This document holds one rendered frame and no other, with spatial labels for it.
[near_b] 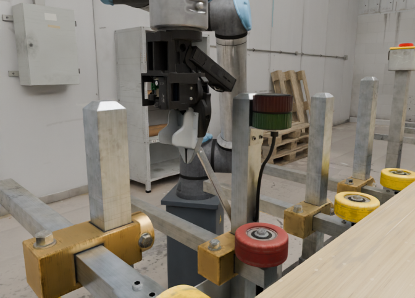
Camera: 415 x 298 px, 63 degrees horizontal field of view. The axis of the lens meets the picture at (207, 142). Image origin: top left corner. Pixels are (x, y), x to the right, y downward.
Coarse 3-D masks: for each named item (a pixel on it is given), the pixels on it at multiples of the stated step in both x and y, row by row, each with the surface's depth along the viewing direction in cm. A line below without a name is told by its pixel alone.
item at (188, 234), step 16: (144, 208) 72; (160, 208) 72; (160, 224) 68; (176, 224) 65; (192, 224) 65; (176, 240) 65; (192, 240) 61; (208, 240) 59; (240, 272) 53; (256, 272) 51; (272, 272) 51
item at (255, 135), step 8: (256, 112) 51; (264, 112) 49; (272, 112) 49; (280, 112) 49; (288, 112) 50; (256, 128) 51; (256, 136) 54; (272, 136) 52; (272, 144) 52; (264, 160) 54; (256, 192) 56; (256, 200) 57; (256, 208) 57; (256, 216) 57
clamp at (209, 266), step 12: (228, 240) 57; (204, 252) 54; (216, 252) 53; (228, 252) 53; (204, 264) 54; (216, 264) 52; (228, 264) 53; (204, 276) 55; (216, 276) 53; (228, 276) 54
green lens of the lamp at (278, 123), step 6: (252, 114) 52; (258, 114) 50; (264, 114) 49; (270, 114) 49; (276, 114) 49; (282, 114) 49; (288, 114) 50; (252, 120) 52; (258, 120) 50; (264, 120) 49; (270, 120) 49; (276, 120) 49; (282, 120) 49; (288, 120) 50; (252, 126) 52; (258, 126) 50; (264, 126) 50; (270, 126) 49; (276, 126) 49; (282, 126) 49; (288, 126) 50
